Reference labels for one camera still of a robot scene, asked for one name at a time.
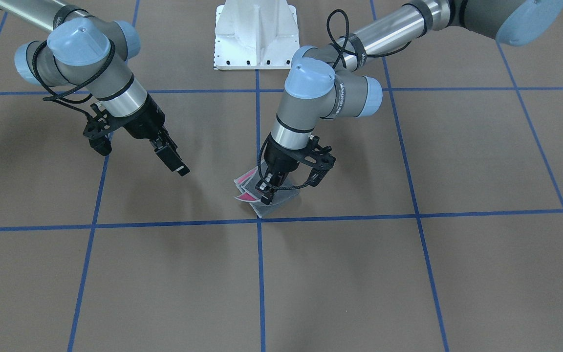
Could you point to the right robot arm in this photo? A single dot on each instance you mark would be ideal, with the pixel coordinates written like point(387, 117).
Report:
point(84, 52)

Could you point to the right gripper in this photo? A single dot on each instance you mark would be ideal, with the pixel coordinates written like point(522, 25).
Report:
point(145, 120)

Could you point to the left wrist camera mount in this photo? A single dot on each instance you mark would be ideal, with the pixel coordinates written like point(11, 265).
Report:
point(320, 159)

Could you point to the pink and grey towel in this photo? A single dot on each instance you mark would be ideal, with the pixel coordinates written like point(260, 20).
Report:
point(247, 184)

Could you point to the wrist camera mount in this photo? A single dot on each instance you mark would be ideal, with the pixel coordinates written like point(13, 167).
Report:
point(97, 129)
point(320, 159)

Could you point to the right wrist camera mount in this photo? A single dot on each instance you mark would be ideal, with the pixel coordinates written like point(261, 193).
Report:
point(97, 129)

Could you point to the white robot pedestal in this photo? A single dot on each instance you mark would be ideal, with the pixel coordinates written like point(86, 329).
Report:
point(255, 34)

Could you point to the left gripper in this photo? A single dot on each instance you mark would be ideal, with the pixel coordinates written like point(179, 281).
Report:
point(280, 160)

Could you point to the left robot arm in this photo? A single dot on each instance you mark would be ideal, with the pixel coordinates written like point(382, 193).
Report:
point(322, 83)

